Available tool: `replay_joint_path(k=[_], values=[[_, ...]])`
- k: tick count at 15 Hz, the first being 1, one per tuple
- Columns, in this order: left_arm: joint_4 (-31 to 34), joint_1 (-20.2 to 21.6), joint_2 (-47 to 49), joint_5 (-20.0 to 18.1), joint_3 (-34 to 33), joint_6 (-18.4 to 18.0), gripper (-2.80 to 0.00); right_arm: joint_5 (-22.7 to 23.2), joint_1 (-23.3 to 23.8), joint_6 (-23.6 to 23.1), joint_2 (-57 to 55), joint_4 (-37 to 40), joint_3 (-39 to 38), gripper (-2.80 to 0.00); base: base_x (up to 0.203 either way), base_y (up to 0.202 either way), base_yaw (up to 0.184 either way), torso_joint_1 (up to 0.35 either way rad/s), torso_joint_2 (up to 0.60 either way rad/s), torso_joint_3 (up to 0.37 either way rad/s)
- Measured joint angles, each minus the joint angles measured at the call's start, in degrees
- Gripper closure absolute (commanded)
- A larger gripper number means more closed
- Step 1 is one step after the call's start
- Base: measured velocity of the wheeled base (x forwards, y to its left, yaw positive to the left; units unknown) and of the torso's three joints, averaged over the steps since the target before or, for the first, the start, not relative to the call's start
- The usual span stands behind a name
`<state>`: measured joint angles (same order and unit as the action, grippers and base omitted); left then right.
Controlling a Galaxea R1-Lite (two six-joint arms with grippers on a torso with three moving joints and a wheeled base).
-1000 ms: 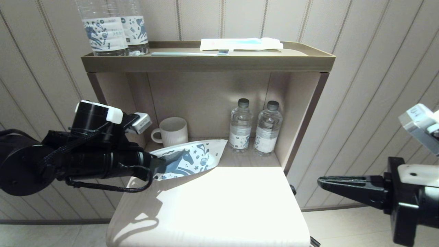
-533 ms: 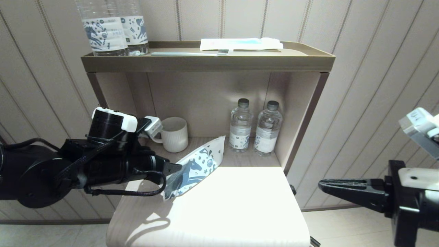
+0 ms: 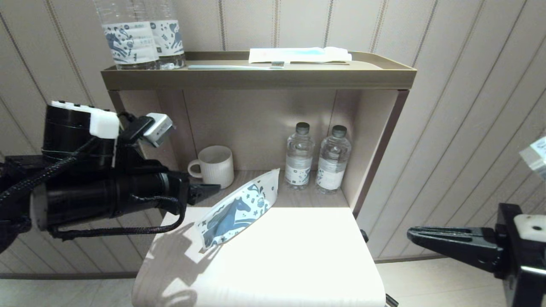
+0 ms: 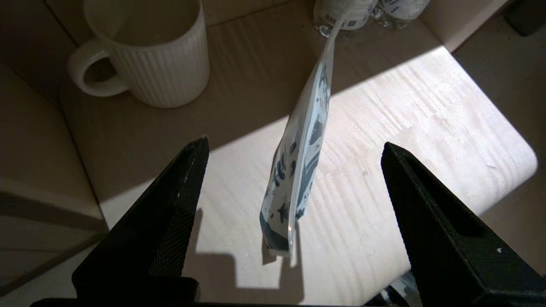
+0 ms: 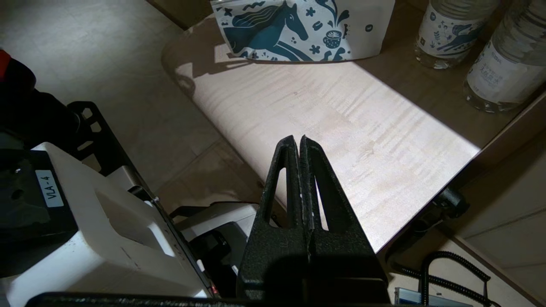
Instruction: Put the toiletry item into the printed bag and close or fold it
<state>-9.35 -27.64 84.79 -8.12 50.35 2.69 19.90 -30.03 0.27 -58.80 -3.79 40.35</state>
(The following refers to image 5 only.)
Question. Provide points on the white robot base chassis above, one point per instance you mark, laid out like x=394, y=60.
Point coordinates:
x=106, y=238

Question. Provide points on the black table knob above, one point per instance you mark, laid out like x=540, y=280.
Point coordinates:
x=452, y=202

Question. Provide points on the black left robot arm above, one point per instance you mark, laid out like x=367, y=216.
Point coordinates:
x=25, y=106

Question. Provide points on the blue horse print bag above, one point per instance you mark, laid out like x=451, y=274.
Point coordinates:
x=298, y=30

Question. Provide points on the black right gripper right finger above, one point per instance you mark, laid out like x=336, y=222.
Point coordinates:
x=341, y=251

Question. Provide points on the black robot torso frame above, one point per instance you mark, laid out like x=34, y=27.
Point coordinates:
x=94, y=132

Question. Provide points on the small clear water bottle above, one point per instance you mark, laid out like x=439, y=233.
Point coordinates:
x=448, y=34
x=507, y=68

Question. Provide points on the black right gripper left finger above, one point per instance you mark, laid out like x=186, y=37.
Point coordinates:
x=273, y=247

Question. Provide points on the brown open shelf unit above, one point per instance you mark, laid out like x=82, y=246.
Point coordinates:
x=503, y=128

